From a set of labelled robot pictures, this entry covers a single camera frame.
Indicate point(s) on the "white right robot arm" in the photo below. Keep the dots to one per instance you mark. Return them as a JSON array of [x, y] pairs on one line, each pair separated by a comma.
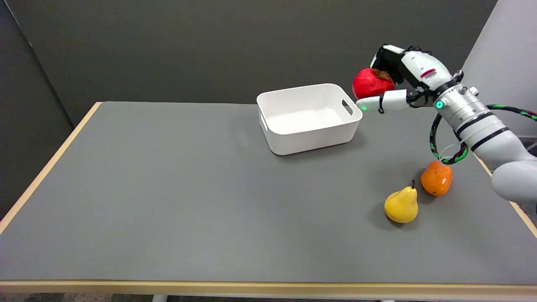
[[486, 134]]

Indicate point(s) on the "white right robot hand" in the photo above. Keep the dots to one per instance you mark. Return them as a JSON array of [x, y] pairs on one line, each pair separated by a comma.
[[419, 69]]

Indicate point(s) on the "white plastic box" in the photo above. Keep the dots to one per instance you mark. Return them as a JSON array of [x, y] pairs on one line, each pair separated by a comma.
[[308, 119]]

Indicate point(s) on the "white table leg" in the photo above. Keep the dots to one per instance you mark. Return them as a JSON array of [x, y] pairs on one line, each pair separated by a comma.
[[159, 298]]

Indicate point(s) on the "yellow pear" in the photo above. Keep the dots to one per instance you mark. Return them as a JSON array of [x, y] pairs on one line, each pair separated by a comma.
[[402, 204]]

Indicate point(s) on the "red apple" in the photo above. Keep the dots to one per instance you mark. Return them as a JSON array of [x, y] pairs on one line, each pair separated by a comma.
[[369, 84]]

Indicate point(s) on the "orange persimmon fruit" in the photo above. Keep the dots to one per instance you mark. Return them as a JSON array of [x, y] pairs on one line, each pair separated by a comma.
[[436, 178]]

